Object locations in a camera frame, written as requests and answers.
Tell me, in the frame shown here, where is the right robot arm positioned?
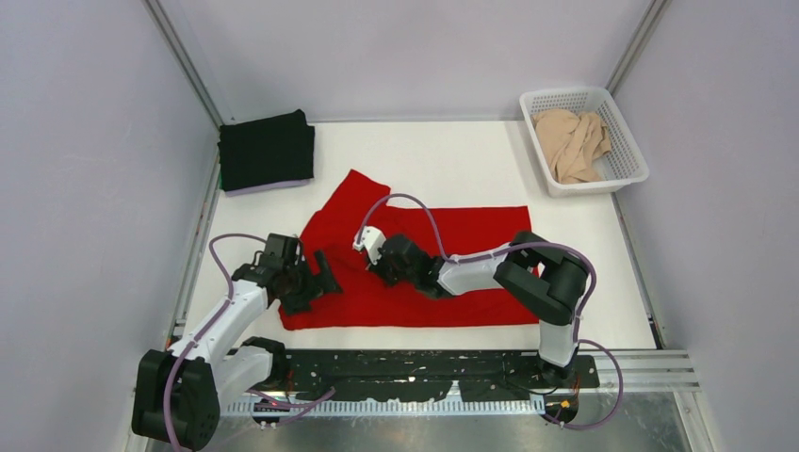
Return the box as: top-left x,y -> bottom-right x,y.
353,226 -> 596,387

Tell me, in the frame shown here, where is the red t-shirt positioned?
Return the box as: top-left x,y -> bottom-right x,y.
278,169 -> 541,331

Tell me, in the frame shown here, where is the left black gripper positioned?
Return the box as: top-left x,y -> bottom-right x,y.
279,250 -> 340,315

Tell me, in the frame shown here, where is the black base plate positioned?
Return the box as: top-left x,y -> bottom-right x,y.
254,349 -> 599,402

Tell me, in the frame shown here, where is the aluminium frame rail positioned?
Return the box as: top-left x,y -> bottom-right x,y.
132,350 -> 700,398

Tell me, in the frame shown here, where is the beige t-shirt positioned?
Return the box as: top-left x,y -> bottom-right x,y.
531,108 -> 611,185

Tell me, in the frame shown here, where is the white plastic basket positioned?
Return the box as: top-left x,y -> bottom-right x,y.
519,87 -> 650,198

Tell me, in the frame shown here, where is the white slotted cable duct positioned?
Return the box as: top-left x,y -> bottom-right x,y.
222,396 -> 546,417

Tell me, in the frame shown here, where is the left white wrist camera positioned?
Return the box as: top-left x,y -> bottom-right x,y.
352,226 -> 386,266

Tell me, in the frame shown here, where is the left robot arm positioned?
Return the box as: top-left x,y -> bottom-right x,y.
131,234 -> 343,451

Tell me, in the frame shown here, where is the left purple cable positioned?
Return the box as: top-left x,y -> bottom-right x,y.
162,233 -> 338,452

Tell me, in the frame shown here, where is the folded black t-shirt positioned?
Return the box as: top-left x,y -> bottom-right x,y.
218,109 -> 316,191

